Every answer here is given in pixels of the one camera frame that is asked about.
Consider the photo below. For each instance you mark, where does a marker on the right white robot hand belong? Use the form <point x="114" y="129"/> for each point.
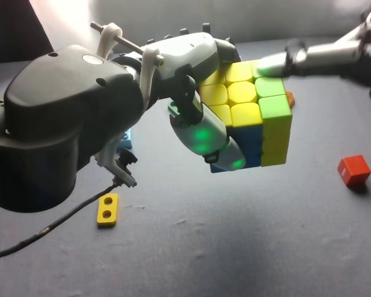
<point x="334" y="54"/>

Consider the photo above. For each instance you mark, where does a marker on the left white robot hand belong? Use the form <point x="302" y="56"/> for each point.
<point x="188" y="55"/>

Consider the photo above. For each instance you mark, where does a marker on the Rubik's cube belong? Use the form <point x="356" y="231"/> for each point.
<point x="275" y="139"/>

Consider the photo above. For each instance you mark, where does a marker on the orange square block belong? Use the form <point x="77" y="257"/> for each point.
<point x="355" y="170"/>

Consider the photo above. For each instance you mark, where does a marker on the green pentagon holed block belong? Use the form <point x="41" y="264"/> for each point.
<point x="173" y="108"/>

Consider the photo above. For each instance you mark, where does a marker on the orange swirl toy cookie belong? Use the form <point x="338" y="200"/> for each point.
<point x="291" y="99"/>

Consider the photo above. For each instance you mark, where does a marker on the white backdrop sheet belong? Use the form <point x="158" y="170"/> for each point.
<point x="266" y="18"/>

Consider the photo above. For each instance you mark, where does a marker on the light blue studded brick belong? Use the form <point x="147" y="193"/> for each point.
<point x="128" y="139"/>

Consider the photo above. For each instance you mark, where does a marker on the yellow two-hole block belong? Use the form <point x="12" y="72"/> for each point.
<point x="107" y="210"/>

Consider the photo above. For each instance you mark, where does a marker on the grey table cloth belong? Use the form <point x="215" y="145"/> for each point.
<point x="235" y="247"/>

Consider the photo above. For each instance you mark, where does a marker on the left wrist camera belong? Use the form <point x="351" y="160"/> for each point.
<point x="126" y="161"/>

